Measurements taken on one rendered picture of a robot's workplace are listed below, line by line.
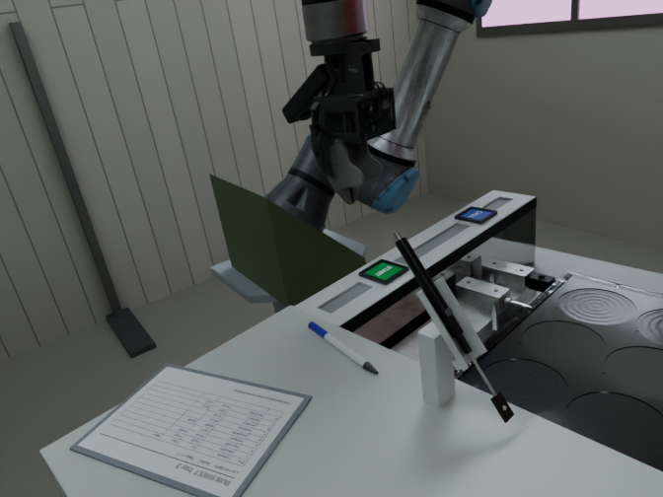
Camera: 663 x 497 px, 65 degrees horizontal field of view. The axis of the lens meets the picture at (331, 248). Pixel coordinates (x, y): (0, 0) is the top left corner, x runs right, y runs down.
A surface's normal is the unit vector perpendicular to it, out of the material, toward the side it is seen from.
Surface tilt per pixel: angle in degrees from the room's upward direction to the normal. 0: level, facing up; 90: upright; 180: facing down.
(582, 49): 90
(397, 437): 0
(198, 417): 0
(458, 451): 0
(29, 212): 90
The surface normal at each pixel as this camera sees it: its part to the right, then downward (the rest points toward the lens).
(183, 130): 0.57, 0.26
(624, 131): -0.81, 0.34
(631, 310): -0.14, -0.90
